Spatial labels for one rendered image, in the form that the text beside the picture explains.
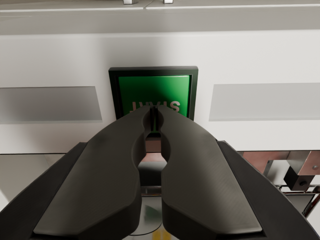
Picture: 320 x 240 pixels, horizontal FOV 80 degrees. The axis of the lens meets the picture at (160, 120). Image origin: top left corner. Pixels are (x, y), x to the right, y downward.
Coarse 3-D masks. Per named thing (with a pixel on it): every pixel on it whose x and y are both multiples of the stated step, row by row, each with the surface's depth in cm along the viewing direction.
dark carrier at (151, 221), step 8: (144, 200) 30; (152, 200) 30; (160, 200) 30; (296, 200) 30; (304, 200) 30; (144, 208) 31; (152, 208) 31; (160, 208) 31; (304, 208) 31; (144, 216) 32; (152, 216) 32; (160, 216) 32; (144, 224) 34; (152, 224) 34; (160, 224) 34; (136, 232) 35; (144, 232) 35; (152, 232) 35; (160, 232) 35; (168, 232) 35
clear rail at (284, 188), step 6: (144, 186) 29; (150, 186) 29; (156, 186) 29; (276, 186) 28; (282, 186) 28; (312, 186) 28; (318, 186) 28; (144, 192) 28; (150, 192) 28; (156, 192) 28; (288, 192) 28; (294, 192) 28; (300, 192) 28; (306, 192) 28; (312, 192) 28; (318, 192) 28
